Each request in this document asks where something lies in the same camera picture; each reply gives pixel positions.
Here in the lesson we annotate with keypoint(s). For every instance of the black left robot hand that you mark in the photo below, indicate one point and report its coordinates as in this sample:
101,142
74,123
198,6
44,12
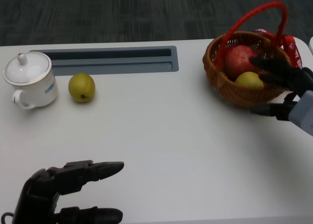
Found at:
39,192

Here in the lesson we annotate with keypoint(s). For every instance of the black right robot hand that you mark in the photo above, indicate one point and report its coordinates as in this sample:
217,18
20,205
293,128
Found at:
293,77

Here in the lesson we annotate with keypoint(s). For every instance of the red apple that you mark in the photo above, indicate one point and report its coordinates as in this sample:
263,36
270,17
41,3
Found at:
238,61

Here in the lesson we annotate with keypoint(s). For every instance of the red printed ribbon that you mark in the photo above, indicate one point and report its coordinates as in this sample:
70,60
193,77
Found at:
294,52

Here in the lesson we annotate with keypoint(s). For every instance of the white neighbouring table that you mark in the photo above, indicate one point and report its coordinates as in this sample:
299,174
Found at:
311,45

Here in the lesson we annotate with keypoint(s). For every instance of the yellow-green pear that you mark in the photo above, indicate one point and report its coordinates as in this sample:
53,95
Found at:
82,87
249,81

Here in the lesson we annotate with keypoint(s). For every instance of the white ceramic mug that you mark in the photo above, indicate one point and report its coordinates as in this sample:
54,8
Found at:
38,93

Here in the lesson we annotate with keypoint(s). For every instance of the white mug lid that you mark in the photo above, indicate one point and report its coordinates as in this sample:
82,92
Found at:
27,68

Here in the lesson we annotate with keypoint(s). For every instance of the grey table groove tray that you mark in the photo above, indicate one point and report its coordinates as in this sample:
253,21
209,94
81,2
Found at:
112,62

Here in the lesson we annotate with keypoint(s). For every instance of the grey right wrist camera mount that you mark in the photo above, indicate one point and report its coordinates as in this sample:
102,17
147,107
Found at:
303,114

